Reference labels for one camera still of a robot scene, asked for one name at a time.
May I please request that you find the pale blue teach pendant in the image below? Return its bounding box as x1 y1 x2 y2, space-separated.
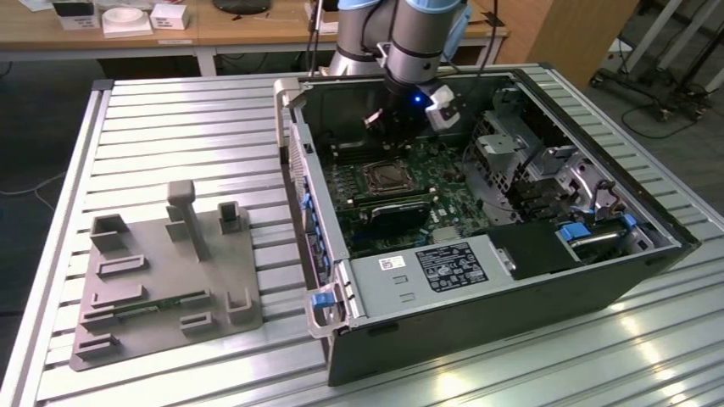
444 3 473 56

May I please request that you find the black graphics card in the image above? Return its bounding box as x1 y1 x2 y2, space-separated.
366 201 430 237

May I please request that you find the white floor cable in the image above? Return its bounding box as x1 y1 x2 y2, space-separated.
0 169 64 197

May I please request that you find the white box with black top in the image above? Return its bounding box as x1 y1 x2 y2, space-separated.
53 0 97 31

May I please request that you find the CPU socket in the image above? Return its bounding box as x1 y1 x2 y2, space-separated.
361 159 422 197

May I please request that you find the black RAM slot bank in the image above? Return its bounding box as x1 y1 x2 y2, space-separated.
330 142 385 166
341 188 432 210

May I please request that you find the green motherboard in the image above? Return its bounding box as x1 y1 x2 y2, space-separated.
325 139 493 258

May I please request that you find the metal socket cover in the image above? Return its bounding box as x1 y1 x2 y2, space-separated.
364 161 420 194

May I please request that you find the wooden desk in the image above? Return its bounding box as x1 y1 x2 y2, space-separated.
0 0 510 77

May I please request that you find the black round base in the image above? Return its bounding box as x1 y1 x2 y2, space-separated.
212 0 272 12

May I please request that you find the black PC case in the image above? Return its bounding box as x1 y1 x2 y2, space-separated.
272 67 702 389

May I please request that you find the white metal frame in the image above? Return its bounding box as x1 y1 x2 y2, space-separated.
608 0 724 86

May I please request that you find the black wheeled stand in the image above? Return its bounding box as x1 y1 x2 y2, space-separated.
588 66 717 123

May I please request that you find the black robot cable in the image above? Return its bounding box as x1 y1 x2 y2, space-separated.
477 0 504 78

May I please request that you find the wooden cabinet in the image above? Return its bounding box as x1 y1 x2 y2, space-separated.
508 0 640 90

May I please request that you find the grey parts rack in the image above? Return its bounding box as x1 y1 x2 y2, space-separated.
66 180 265 372

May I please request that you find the plain white box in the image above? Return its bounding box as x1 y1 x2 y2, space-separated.
149 3 190 31

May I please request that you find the white round holder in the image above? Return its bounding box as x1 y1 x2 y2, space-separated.
100 7 153 39

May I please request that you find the blue disk carrier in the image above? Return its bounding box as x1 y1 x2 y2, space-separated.
556 224 589 248

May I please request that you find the metal drive cage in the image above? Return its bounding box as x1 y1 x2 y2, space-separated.
462 82 572 226

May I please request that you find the green RAM stick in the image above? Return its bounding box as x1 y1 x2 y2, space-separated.
112 296 185 317

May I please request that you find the coloured wire bundle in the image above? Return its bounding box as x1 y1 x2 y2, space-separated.
586 180 622 221

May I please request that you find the grey power supply unit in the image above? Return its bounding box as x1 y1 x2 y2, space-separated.
348 235 518 319

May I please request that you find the black floor cable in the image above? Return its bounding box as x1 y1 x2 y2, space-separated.
621 105 697 139

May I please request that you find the black plastic shroud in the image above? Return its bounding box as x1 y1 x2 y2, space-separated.
489 222 584 283

